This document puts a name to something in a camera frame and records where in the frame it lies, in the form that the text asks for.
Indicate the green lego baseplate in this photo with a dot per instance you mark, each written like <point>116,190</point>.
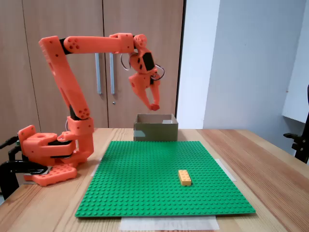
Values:
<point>144,181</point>

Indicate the masking tape strip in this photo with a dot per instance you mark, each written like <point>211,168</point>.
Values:
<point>228,170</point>
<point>169,223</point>
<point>95,169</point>

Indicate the wooden cabinet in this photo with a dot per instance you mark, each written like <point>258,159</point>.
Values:
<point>149,19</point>

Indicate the open cardboard box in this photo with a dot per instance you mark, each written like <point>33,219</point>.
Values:
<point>157,133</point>

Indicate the white board panel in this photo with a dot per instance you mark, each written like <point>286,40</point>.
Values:
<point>299,96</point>

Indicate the red lego block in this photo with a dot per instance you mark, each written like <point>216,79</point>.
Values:
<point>155,107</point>

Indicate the yellow lego block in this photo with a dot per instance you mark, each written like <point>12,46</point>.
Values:
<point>184,177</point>

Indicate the black chair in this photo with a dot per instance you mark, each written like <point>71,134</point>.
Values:
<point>301,145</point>

